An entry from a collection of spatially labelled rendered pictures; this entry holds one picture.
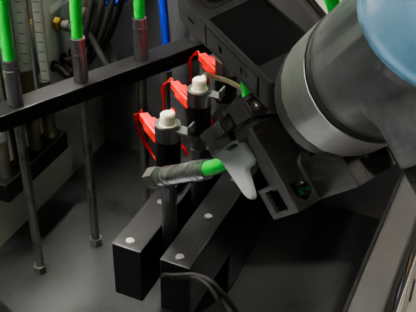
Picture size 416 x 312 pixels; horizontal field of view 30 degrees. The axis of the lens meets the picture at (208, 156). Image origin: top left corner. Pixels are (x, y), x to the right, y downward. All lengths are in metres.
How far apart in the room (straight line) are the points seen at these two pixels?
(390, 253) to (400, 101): 0.65
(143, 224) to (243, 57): 0.49
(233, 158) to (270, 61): 0.13
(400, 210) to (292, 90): 0.64
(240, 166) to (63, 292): 0.54
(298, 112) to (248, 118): 0.09
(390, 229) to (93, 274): 0.40
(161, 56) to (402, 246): 0.39
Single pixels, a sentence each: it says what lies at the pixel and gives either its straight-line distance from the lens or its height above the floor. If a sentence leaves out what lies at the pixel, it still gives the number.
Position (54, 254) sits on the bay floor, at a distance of 1.12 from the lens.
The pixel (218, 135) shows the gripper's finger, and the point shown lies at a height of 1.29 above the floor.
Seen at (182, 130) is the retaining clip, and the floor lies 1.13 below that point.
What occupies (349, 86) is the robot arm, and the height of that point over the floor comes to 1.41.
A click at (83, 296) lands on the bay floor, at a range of 1.06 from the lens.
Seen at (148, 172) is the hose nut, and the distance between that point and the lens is 0.73.
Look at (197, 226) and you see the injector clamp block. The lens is 0.92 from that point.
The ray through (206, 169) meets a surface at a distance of 0.66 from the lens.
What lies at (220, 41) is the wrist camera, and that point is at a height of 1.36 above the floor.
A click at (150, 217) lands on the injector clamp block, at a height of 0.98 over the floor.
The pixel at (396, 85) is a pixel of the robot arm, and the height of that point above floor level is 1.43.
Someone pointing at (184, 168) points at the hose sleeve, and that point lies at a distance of 0.68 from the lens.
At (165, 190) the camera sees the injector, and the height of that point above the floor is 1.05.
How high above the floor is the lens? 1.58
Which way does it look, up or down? 36 degrees down
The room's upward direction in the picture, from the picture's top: 1 degrees clockwise
